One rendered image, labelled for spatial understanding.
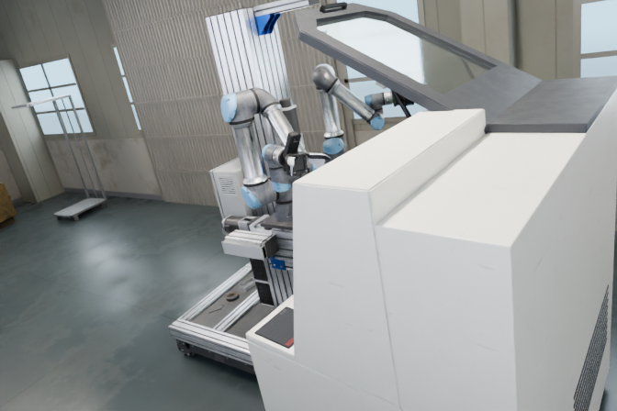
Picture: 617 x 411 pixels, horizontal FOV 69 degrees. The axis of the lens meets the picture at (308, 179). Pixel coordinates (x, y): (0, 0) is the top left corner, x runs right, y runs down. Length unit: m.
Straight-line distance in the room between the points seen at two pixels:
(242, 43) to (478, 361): 1.74
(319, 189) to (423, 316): 0.36
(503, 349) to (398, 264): 0.25
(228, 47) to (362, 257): 1.54
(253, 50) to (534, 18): 2.13
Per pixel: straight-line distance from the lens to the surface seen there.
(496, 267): 0.91
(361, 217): 1.00
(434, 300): 1.01
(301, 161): 1.65
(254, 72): 2.26
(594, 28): 3.64
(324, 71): 2.48
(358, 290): 1.11
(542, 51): 3.69
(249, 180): 2.07
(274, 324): 1.59
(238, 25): 2.28
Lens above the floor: 1.89
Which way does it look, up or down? 18 degrees down
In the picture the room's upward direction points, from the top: 11 degrees counter-clockwise
